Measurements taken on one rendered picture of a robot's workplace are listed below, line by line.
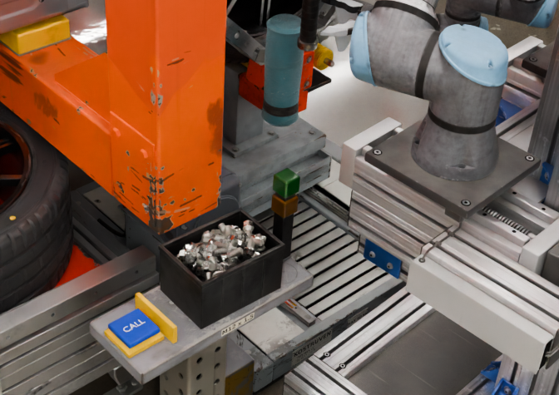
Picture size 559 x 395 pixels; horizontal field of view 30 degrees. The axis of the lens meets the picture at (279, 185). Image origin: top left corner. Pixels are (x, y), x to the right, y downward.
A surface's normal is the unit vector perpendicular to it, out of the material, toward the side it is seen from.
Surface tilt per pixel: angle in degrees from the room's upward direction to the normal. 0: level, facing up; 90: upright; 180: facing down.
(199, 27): 90
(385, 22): 45
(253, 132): 90
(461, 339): 0
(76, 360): 90
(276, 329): 0
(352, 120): 0
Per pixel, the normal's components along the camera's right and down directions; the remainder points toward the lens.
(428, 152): -0.72, 0.09
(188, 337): 0.06, -0.80
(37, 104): -0.74, 0.37
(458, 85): -0.44, 0.52
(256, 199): 0.67, 0.48
